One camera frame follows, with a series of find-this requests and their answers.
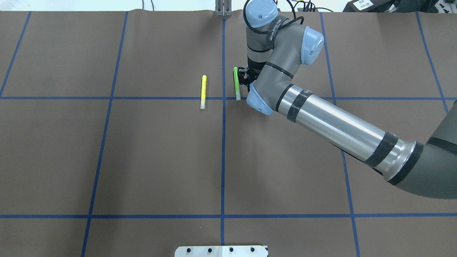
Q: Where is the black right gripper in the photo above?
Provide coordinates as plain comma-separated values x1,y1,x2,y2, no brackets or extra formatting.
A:
238,66,263,86

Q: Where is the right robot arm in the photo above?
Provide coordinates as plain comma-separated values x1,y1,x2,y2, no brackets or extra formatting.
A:
240,0,457,200

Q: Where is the green marker pen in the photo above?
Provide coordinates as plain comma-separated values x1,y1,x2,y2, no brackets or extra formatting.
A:
233,67,241,101

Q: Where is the yellow marker pen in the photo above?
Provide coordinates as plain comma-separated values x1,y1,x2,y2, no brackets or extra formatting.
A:
200,75,207,110

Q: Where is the aluminium frame post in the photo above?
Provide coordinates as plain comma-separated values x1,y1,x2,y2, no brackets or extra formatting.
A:
215,0,233,18

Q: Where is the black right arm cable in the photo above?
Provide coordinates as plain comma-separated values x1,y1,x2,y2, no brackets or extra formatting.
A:
243,0,304,34

